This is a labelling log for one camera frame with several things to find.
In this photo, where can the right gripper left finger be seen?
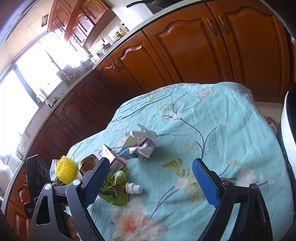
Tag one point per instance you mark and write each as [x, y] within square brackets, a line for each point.
[93, 181]

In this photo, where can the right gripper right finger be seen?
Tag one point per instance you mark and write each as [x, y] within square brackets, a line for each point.
[209, 182]

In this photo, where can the green drink pouch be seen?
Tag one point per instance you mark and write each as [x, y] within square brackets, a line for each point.
[116, 189]

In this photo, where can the white paper ball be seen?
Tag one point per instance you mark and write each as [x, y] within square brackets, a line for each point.
[139, 144]

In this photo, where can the white trash bin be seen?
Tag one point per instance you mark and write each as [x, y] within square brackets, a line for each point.
[287, 126]

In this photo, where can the kitchen utensil holder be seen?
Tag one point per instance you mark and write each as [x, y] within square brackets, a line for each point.
[67, 75]

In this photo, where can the wooden lower kitchen cabinets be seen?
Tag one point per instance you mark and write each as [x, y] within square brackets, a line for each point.
[201, 43]

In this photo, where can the wooden kitchen cabinets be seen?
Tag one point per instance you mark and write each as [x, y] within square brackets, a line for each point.
[201, 43]
[81, 21]

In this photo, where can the wooden upper kitchen cabinets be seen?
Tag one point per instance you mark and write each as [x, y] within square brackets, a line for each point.
[81, 21]

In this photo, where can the person's left hand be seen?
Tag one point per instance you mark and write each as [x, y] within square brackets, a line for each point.
[71, 228]

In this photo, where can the small white red carton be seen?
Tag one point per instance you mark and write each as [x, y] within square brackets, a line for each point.
[115, 163]

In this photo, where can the light blue floral tablecloth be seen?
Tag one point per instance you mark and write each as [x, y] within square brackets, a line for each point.
[218, 123]

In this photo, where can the black frying pan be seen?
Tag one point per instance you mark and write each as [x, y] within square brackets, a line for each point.
[161, 3]

